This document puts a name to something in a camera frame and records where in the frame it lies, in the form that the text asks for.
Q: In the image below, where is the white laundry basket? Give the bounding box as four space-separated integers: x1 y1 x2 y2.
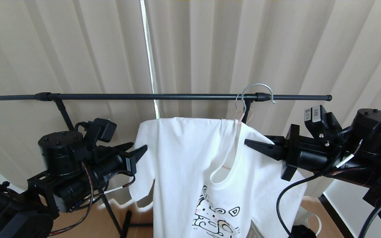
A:
246 206 322 238

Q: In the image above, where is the pink clothes hanger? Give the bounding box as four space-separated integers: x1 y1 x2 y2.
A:
234 94 255 125
222 83 276 171

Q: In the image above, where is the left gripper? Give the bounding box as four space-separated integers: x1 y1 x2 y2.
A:
91 142 148 186

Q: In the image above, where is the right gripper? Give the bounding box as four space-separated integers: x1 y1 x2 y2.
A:
244 124 340 182

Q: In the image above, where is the white printed sleeveless top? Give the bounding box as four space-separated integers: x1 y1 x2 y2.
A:
128 117 308 238

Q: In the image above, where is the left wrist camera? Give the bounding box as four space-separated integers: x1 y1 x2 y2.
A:
74 118 118 150

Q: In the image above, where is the black clothes rack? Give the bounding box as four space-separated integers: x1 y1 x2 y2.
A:
0 92 333 238

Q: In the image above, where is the black garment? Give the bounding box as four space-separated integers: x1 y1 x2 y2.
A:
289 224 317 238

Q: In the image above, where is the beige curtain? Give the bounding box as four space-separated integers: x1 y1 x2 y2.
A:
0 0 381 212

